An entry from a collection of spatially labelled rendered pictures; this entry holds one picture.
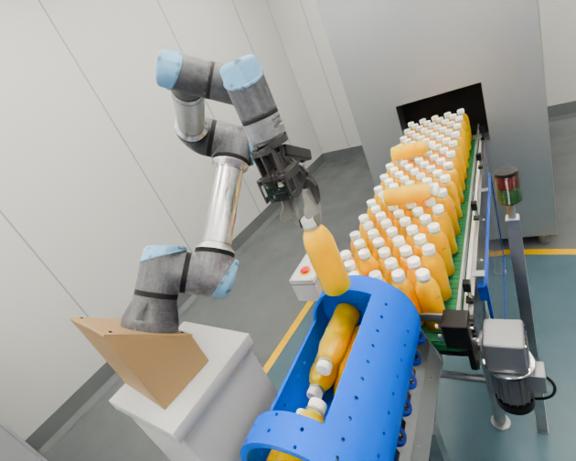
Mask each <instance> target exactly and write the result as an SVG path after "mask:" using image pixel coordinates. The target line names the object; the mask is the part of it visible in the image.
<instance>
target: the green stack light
mask: <svg viewBox="0 0 576 461"><path fill-rule="evenodd" d="M496 196H497V202H498V203H499V204H500V205H504V206H510V205H515V204H518V202H520V201H521V200H522V194H521V186H520V185H519V187H518V188H515V189H512V190H509V191H500V190H497V189H496Z"/></svg>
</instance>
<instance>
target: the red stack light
mask: <svg viewBox="0 0 576 461"><path fill-rule="evenodd" d="M494 180H495V186H496V189H497V190H500V191H509V190H512V189H515V188H518V187H519V185H520V180H519V173H517V174H516V175H515V176H513V177H509V178H496V177H494Z"/></svg>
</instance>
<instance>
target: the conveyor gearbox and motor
mask: <svg viewBox="0 0 576 461"><path fill-rule="evenodd" d="M482 328H483V329H481V330H480V332H479V338H476V341H477V349H478V350H480V352H481V357H482V359H483V363H484V366H485V368H486V370H487V371H488V372H489V373H490V376H491V380H492V384H493V388H494V393H495V395H496V401H497V403H498V405H499V406H500V407H501V408H502V409H503V410H504V411H506V412H507V413H511V414H514V415H525V414H528V413H531V412H532V411H533V409H534V408H535V400H538V401H541V400H547V399H550V398H552V397H553V396H554V395H555V393H556V390H557V387H556V384H555V382H554V381H553V380H552V379H551V378H549V377H548V376H547V377H546V372H545V366H544V362H542V361H535V360H534V358H533V356H532V355H531V353H530V352H529V351H528V338H527V331H526V325H525V323H523V321H522V320H517V319H487V318H486V319H484V320H483V325H482ZM546 379H547V380H548V381H549V382H550V383H551V384H552V386H553V391H552V393H551V394H550V395H549V396H546V397H535V396H534V393H535V392H541V393H548V388H547V381H546Z"/></svg>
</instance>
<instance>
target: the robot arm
mask: <svg viewBox="0 0 576 461"><path fill-rule="evenodd" d="M155 81H156V84H157V85H158V86H159V87H162V88H166V89H167V90H169V91H171V94H172V99H173V104H174V108H175V113H176V118H175V122H174V127H175V131H176V135H177V136H178V138H179V139H180V140H181V142H182V143H183V144H184V145H186V146H187V147H188V148H189V149H191V150H192V151H194V152H196V153H198V154H200V155H204V156H209V157H212V165H213V166H214V167H215V168H216V169H215V175H214V179H213V184H212V189H211V194H210V200H209V204H208V214H207V218H206V223H205V229H204V233H203V239H202V242H201V243H200V244H199V245H198V246H196V249H195V252H194V253H193V252H187V247H186V246H177V245H148V246H146V247H145V248H144V250H143V254H142V258H141V260H140V266H139V271H138V274H137V279H136V284H135V288H134V293H133V299H132V300H131V302H130V304H129V305H128V306H127V308H126V310H125V312H124V314H123V316H122V319H121V324H120V326H121V327H124V328H127V329H131V330H135V331H142V332H149V333H175V332H177V331H178V328H179V318H178V311H177V298H178V293H184V294H190V295H203V296H209V297H211V298H212V297H218V298H225V297H227V296H228V295H229V293H230V291H231V288H232V286H233V283H234V280H235V277H236V274H237V271H238V266H239V261H238V260H237V259H235V260H234V257H235V252H234V251H233V250H232V249H231V243H232V236H233V231H234V225H235V219H236V214H237V208H238V203H239V197H240V187H241V181H242V176H243V173H245V172H247V171H248V170H249V166H253V165H254V162H255V165H256V167H257V168H258V170H259V172H260V175H261V178H260V179H258V180H257V181H256V183H257V185H258V187H259V189H260V191H261V194H262V196H263V198H264V200H265V202H266V204H268V203H269V202H271V203H275V202H280V201H281V202H282V205H283V209H282V212H281V215H280V219H281V222H286V221H288V220H292V221H293V222H294V223H295V224H296V225H297V226H298V227H299V228H300V229H301V228H302V227H303V225H302V223H301V218H302V216H301V215H300V213H299V209H298V207H297V206H296V203H295V201H296V197H298V196H299V195H300V194H301V197H302V200H303V202H304V215H305V217H306V218H307V219H308V220H309V219H311V218H312V217H314V220H315V223H316V225H317V226H320V224H321V218H322V210H321V202H320V201H321V199H320V192H319V187H318V185H317V182H316V180H315V178H314V177H313V176H312V175H311V173H310V170H306V169H305V167H304V164H303V163H304V162H305V161H308V160H311V159H312V155H311V150H310V149H307V148H302V147H299V146H294V145H287V144H284V145H282V144H283V143H285V142H286V141H287V140H288V139H289V138H288V136H287V133H286V132H285V127H284V124H283V118H282V117H281V115H280V114H279V111H278V109H277V106H276V103H275V101H274V98H273V97H272V93H271V90H270V88H269V85H268V83H267V80H266V79H265V76H264V74H263V68H262V67H261V65H260V63H259V61H258V59H257V57H256V56H255V55H254V54H248V55H245V56H243V57H240V58H238V59H234V60H233V61H231V62H229V63H227V64H222V63H219V62H215V61H212V60H208V59H202V58H199V57H195V56H192V55H188V54H185V53H182V51H174V50H170V49H166V48H164V49H162V50H161V51H160V52H159V54H158V57H157V61H156V66H155ZM205 99H209V100H212V101H216V102H223V103H226V104H230V105H234V108H235V110H236V112H237V114H238V116H239V118H240V121H241V123H242V125H236V124H233V123H226V122H222V121H218V120H214V119H211V118H207V117H205ZM262 185H263V186H264V188H265V191H266V193H267V195H268V196H267V197H265V195H264V193H263V191H262V189H261V186H262ZM302 188H304V189H302Z"/></svg>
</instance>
